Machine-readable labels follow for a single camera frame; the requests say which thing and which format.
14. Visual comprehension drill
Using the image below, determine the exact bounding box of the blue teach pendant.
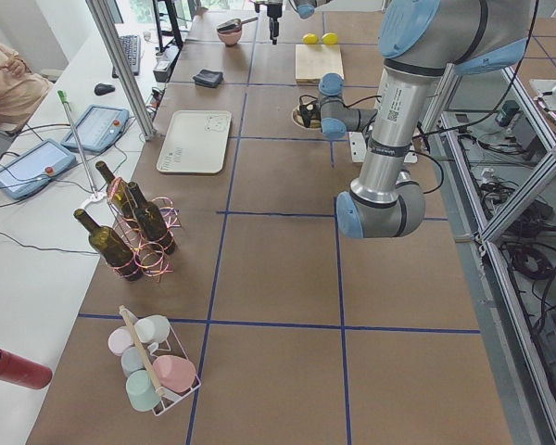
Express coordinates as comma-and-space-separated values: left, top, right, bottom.
75, 105, 130, 154
0, 139, 76, 199

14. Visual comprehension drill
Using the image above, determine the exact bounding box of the black computer mouse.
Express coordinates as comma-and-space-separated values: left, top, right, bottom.
94, 83, 116, 96

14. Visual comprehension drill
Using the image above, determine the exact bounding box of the metal scoop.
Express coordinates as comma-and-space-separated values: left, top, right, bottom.
216, 17, 258, 33

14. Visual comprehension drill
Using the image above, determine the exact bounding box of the copper wire bottle rack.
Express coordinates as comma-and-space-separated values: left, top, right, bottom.
105, 179, 183, 282

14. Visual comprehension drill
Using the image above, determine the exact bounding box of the dark wine bottle lower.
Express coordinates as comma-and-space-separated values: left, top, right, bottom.
73, 209, 143, 281

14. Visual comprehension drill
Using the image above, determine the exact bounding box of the aluminium frame post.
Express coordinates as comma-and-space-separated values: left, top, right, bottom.
85, 0, 157, 141

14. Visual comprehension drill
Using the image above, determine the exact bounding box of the dark wine bottle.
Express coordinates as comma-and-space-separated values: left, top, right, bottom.
95, 160, 139, 232
127, 182, 176, 254
73, 209, 143, 281

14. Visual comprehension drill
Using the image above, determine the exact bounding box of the white round plate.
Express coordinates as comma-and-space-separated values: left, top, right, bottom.
292, 107, 321, 131

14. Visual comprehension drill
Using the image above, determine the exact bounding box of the dark wine bottle upper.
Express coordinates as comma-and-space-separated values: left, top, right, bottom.
127, 182, 176, 254

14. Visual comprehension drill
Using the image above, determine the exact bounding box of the black keyboard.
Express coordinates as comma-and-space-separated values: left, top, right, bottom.
119, 34, 142, 76

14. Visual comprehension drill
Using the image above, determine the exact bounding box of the wooden cutting board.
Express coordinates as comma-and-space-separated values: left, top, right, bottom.
295, 44, 344, 84

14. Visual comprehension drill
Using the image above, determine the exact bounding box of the blue teach pendant near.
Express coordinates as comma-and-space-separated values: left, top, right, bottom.
0, 139, 76, 199

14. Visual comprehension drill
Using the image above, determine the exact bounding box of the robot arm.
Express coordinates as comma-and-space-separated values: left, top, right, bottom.
319, 1, 535, 238
252, 0, 390, 45

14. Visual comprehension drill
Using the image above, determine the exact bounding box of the cream bear tray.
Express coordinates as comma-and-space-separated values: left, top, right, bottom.
157, 110, 232, 174

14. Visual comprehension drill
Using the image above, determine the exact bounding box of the light pink cup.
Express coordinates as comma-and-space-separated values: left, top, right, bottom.
107, 326, 134, 357

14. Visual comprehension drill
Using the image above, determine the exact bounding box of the white stand with rod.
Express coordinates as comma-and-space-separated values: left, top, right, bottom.
57, 90, 107, 210

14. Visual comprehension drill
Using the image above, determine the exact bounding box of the blue teach pendant far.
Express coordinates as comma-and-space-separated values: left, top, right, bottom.
75, 105, 130, 154

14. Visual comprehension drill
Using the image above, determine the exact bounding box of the yellow lemon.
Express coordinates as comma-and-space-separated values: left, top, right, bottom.
302, 33, 319, 45
322, 32, 338, 45

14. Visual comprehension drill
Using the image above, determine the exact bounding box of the person in beige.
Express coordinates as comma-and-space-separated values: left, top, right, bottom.
0, 43, 53, 130

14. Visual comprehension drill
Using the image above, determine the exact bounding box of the grey folded cloth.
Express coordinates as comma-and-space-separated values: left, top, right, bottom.
193, 69, 223, 88

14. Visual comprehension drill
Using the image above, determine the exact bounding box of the white wire cup rack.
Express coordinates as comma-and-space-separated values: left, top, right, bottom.
119, 306, 201, 416

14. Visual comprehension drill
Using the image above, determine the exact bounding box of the white cup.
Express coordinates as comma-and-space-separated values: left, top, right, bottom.
133, 314, 171, 344

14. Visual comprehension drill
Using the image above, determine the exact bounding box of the grey blue cup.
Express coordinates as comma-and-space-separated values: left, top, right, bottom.
120, 347, 145, 377

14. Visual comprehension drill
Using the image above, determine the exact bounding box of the pink bowl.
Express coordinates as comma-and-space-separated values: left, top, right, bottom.
217, 29, 242, 46

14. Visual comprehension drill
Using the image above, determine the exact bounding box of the red cylinder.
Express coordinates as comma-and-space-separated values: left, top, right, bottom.
0, 349, 53, 389

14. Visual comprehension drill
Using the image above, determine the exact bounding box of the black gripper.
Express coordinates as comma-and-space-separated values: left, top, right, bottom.
297, 102, 321, 124
266, 1, 282, 45

